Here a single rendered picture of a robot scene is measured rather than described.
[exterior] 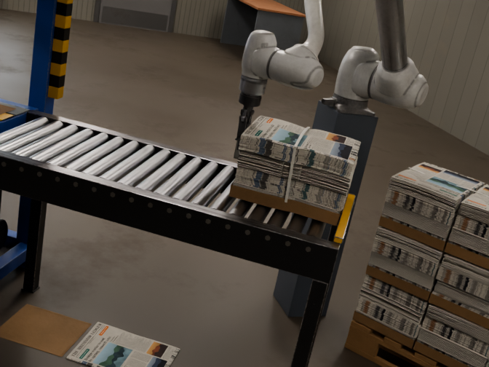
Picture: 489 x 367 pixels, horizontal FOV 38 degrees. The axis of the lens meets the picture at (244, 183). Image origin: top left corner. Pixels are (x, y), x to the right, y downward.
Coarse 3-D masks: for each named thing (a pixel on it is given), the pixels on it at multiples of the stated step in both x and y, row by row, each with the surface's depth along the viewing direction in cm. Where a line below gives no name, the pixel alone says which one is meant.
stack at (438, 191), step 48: (432, 192) 277; (480, 192) 288; (384, 240) 293; (480, 240) 271; (384, 288) 298; (432, 288) 289; (480, 288) 274; (384, 336) 317; (432, 336) 289; (480, 336) 278
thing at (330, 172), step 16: (320, 144) 233; (336, 144) 237; (352, 144) 241; (304, 160) 225; (320, 160) 224; (336, 160) 223; (352, 160) 224; (304, 176) 227; (320, 176) 226; (336, 176) 224; (352, 176) 244; (304, 192) 229; (320, 192) 228; (336, 192) 227; (336, 208) 228
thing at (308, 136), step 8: (304, 128) 250; (296, 136) 238; (304, 136) 239; (312, 136) 240; (288, 144) 227; (304, 144) 229; (288, 152) 226; (296, 152) 225; (304, 152) 225; (288, 160) 227; (296, 160) 226; (288, 168) 228; (296, 168) 227; (288, 176) 229; (296, 176) 228; (280, 184) 230; (296, 184) 229; (280, 192) 232
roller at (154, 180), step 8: (176, 160) 262; (184, 160) 267; (160, 168) 250; (168, 168) 252; (176, 168) 259; (152, 176) 241; (160, 176) 244; (168, 176) 251; (144, 184) 233; (152, 184) 236; (160, 184) 244
